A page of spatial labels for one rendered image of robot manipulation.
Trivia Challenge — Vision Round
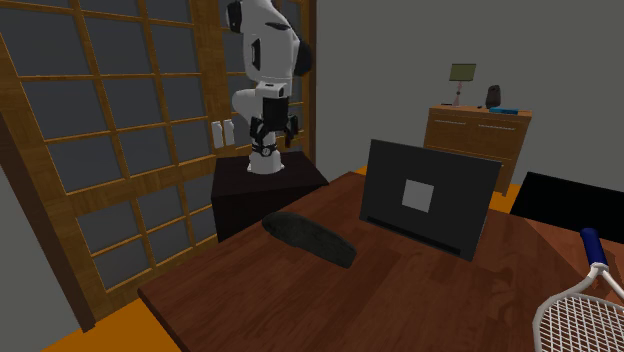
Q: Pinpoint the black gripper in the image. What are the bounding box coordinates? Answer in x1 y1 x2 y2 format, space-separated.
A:
249 96 300 149

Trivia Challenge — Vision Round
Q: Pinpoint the dark robot stand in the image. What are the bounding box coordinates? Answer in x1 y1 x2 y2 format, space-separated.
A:
210 150 331 243

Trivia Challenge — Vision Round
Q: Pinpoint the black oblong pouch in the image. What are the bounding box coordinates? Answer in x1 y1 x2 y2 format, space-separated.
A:
261 210 359 270

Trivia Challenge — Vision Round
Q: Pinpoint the wooden lattice sliding door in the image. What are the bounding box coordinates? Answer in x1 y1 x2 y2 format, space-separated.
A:
0 0 319 334

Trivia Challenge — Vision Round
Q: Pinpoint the black laptop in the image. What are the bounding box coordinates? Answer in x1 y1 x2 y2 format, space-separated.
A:
359 138 504 263

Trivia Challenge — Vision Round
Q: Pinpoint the brown wooden table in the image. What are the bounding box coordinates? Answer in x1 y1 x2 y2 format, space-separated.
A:
136 170 624 352

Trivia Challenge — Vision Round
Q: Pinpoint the wooden chest of drawers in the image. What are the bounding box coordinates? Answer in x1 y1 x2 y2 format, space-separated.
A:
422 62 534 198

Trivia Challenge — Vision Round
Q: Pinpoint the white racket with blue handle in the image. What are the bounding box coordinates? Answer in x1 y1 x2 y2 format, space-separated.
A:
531 226 624 352

